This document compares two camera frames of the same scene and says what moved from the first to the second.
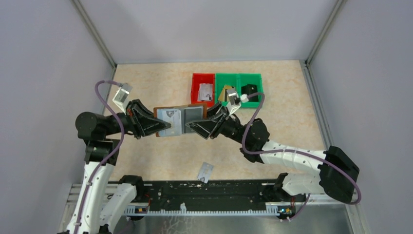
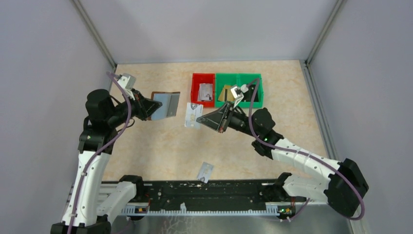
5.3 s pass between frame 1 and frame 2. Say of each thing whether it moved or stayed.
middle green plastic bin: stayed
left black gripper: moved
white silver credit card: moved
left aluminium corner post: stayed
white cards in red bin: stayed
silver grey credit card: stayed
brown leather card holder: moved
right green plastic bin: stayed
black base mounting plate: stayed
